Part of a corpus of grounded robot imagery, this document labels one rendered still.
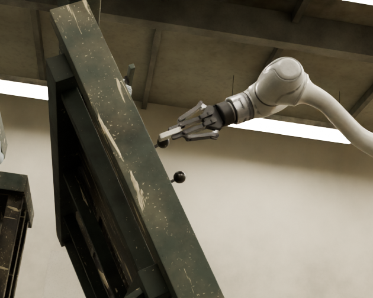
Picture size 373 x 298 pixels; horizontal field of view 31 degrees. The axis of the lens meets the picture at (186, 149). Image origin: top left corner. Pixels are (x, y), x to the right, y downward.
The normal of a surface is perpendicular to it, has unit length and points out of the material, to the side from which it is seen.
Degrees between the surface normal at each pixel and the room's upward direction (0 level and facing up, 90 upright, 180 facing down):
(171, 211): 90
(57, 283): 90
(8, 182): 90
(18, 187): 90
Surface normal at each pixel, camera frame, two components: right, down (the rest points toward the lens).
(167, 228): 0.17, -0.36
